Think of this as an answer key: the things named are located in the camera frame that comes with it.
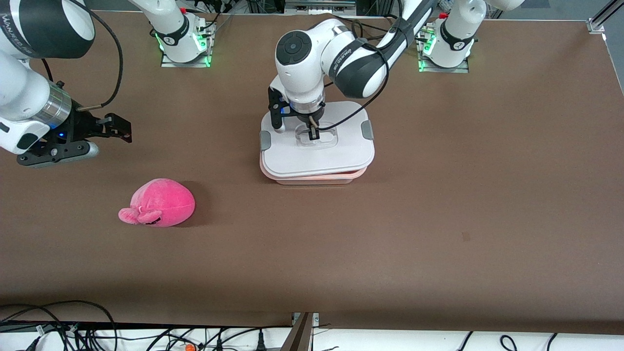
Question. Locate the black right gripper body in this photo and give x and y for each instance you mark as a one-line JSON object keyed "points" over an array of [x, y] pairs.
{"points": [[81, 125]]}

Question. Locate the white box lid grey clips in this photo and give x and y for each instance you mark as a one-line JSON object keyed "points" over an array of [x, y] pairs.
{"points": [[317, 158]]}

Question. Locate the pink plush toy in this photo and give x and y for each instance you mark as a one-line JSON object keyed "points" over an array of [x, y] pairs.
{"points": [[163, 200]]}

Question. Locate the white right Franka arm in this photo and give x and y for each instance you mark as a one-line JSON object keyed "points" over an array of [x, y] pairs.
{"points": [[24, 87]]}

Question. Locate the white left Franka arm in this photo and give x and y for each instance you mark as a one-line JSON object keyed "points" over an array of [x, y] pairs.
{"points": [[360, 63]]}

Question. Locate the pink translucent plastic box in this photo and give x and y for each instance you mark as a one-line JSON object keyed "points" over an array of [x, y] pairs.
{"points": [[312, 179]]}

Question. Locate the black edge bar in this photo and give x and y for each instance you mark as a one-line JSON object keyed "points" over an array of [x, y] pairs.
{"points": [[146, 325]]}

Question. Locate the black power plug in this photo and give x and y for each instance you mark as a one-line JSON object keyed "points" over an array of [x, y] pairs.
{"points": [[261, 342]]}

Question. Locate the aluminium corner profile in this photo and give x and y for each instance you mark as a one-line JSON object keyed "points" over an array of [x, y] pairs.
{"points": [[604, 17]]}

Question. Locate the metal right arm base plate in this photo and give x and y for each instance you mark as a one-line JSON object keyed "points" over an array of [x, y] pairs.
{"points": [[187, 61]]}

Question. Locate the aluminium frame rail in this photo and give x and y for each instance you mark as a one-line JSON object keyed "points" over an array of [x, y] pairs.
{"points": [[319, 4]]}

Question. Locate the aluminium profile post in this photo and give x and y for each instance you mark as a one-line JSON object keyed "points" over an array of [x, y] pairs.
{"points": [[300, 334]]}

